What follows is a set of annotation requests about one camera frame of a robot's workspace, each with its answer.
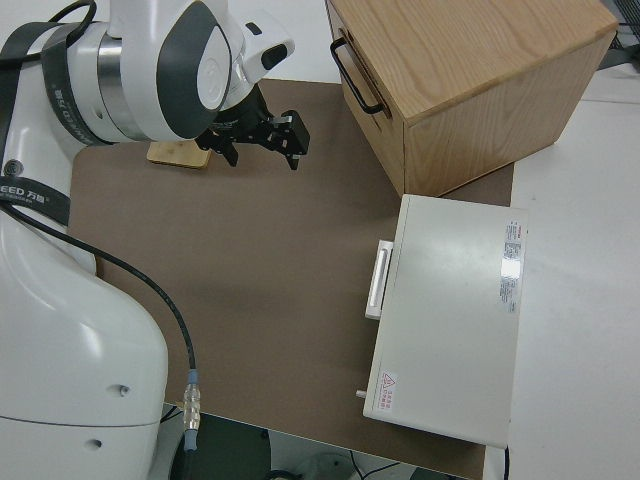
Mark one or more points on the brown table mat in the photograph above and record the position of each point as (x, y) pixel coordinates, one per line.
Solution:
(250, 240)

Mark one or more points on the white toaster oven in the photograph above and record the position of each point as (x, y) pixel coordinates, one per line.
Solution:
(450, 310)

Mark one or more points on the wooden mug rack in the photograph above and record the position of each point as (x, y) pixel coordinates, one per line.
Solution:
(175, 154)

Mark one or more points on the black mesh panel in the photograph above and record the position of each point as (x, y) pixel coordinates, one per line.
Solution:
(627, 25)

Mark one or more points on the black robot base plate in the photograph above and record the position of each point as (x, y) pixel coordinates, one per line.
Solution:
(225, 450)

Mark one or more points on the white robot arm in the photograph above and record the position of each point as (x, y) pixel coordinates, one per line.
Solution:
(50, 325)

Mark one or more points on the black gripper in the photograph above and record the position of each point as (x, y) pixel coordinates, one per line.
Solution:
(255, 125)

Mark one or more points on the large wooden box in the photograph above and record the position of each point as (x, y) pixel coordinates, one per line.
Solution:
(475, 75)

